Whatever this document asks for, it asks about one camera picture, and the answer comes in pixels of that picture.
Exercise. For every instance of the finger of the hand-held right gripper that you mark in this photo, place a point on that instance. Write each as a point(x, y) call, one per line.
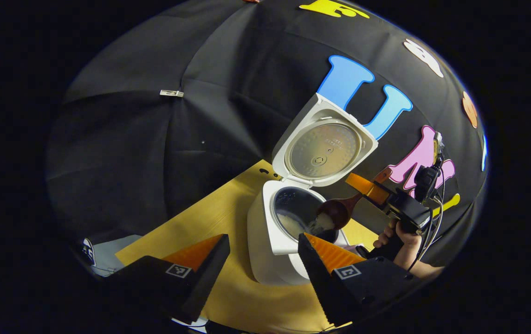
point(363, 185)

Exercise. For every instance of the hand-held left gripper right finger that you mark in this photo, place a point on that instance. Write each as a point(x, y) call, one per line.
point(316, 273)

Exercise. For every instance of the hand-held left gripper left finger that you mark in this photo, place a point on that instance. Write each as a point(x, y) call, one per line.
point(210, 269)

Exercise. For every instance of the brown wooden spoon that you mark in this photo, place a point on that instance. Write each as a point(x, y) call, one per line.
point(337, 211)

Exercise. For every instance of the white rice cooker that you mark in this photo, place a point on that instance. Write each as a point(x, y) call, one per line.
point(265, 260)

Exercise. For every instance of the white rice heap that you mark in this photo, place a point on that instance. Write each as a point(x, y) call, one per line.
point(291, 227)

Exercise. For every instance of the black backdrop cloth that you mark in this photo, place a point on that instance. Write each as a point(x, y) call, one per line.
point(154, 139)

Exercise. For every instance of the small white clip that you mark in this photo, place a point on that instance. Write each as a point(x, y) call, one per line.
point(171, 93)

